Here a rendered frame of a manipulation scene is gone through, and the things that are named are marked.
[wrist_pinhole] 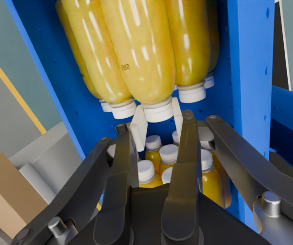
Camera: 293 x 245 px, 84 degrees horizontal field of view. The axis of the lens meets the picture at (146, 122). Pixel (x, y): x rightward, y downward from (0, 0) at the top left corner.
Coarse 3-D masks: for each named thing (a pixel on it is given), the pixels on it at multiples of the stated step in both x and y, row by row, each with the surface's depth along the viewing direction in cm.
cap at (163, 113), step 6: (144, 108) 21; (156, 108) 20; (162, 108) 20; (168, 108) 20; (144, 114) 22; (150, 114) 20; (156, 114) 20; (162, 114) 20; (168, 114) 20; (150, 120) 21; (156, 120) 20; (162, 120) 20
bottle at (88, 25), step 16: (64, 0) 18; (80, 0) 18; (96, 0) 18; (80, 16) 18; (96, 16) 18; (80, 32) 19; (96, 32) 19; (80, 48) 21; (96, 48) 20; (112, 48) 20; (96, 64) 20; (112, 64) 20; (96, 80) 21; (112, 80) 21; (112, 96) 22; (128, 96) 23
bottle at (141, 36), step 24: (120, 0) 14; (144, 0) 14; (120, 24) 15; (144, 24) 15; (168, 24) 17; (120, 48) 17; (144, 48) 16; (168, 48) 17; (144, 72) 17; (168, 72) 17; (144, 96) 18; (168, 96) 19
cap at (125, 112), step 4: (132, 104) 25; (112, 108) 25; (116, 108) 24; (120, 108) 24; (124, 108) 24; (128, 108) 24; (132, 108) 24; (136, 108) 25; (112, 112) 25; (116, 112) 24; (120, 112) 24; (124, 112) 24; (128, 112) 24; (132, 112) 25; (116, 116) 25; (120, 116) 24; (124, 116) 24; (128, 116) 24
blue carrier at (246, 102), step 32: (32, 0) 22; (224, 0) 24; (256, 0) 11; (32, 32) 21; (64, 32) 27; (224, 32) 26; (256, 32) 12; (64, 64) 26; (224, 64) 28; (256, 64) 12; (64, 96) 25; (224, 96) 30; (256, 96) 13; (96, 128) 32; (160, 128) 42; (256, 128) 14
